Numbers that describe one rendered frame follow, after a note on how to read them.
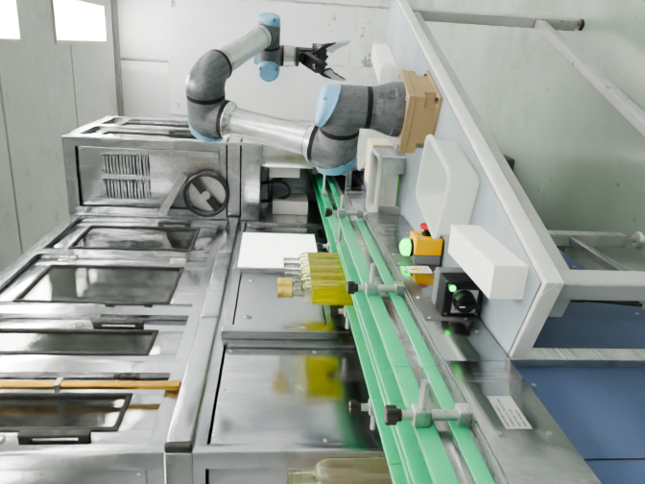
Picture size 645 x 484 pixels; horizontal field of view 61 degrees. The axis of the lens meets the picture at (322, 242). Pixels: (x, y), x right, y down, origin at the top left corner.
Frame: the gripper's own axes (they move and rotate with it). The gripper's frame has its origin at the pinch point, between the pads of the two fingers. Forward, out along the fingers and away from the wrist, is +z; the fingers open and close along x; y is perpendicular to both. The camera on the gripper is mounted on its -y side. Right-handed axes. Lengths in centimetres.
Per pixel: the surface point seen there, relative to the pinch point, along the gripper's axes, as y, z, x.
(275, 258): -39, -25, 64
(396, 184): -49, 14, 22
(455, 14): 11.5, 39.7, -16.0
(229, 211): 15, -47, 83
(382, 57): -1.4, 11.9, -3.1
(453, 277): -120, 10, -4
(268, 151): 25, -29, 55
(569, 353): -138, 28, -1
